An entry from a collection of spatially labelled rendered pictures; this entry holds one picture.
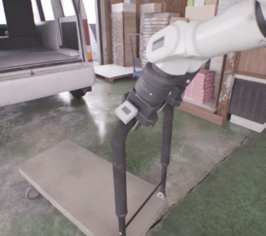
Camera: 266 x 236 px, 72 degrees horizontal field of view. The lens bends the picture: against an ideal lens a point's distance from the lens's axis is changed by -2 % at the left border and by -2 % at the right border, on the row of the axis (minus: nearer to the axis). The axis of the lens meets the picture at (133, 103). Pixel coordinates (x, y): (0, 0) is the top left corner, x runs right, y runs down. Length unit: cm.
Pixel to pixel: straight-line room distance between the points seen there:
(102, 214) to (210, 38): 88
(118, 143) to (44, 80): 174
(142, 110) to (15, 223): 107
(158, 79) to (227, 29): 19
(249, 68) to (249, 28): 188
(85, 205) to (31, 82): 146
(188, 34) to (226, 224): 112
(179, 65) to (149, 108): 13
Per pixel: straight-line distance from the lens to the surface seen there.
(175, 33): 36
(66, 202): 109
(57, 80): 223
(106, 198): 106
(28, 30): 414
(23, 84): 216
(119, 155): 54
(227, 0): 269
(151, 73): 44
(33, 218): 136
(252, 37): 30
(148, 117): 50
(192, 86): 251
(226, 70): 217
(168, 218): 125
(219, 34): 32
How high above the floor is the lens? 100
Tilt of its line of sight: 23 degrees down
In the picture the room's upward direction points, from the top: straight up
